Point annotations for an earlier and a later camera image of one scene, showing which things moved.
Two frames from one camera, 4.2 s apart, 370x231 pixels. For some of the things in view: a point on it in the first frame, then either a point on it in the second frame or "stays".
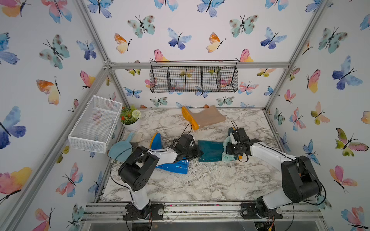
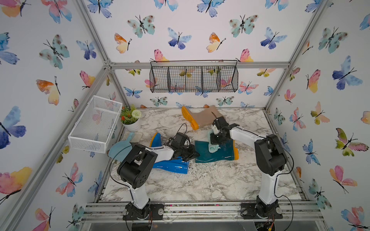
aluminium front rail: [199, 211] stays
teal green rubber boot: [211, 151] stays
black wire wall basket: [193, 76] stays
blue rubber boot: [180, 166] stays
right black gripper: [228, 149] to [213, 141]
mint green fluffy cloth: [226, 157] to [212, 147]
